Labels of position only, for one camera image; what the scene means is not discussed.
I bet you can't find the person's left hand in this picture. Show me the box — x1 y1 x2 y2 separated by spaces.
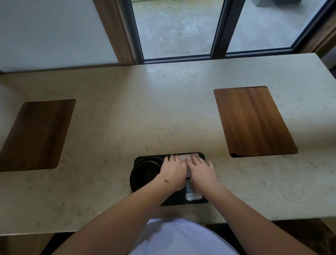
157 154 188 192

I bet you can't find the person's right hand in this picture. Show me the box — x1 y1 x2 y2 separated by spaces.
185 154 221 195

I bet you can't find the white paper napkin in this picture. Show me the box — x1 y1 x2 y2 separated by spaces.
178 153 200 178

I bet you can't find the grey sachet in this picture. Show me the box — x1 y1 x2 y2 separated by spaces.
185 179 203 202

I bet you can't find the black cup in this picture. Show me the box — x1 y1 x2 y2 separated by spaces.
131 159 165 192

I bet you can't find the dark green tray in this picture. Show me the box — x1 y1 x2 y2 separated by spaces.
130 152 209 207

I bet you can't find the black saucer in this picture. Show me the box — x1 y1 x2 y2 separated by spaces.
129 157 165 194

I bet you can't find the person's right forearm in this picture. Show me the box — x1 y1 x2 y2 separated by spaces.
202 182 318 255

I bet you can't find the person's left forearm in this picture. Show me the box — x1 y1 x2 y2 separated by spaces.
51 176 179 255

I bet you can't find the person's white shirt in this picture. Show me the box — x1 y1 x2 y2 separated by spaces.
128 217 241 255

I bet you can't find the brown wooden placemat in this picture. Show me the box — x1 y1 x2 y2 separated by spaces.
214 86 299 158
0 98 77 173

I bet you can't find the dark grey outdoor box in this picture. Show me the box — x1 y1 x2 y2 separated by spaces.
256 0 302 8

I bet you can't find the black window frame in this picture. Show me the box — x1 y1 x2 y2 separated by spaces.
123 0 336 65

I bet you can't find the wooden wall post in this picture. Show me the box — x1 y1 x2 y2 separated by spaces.
299 13 336 58
92 0 136 66

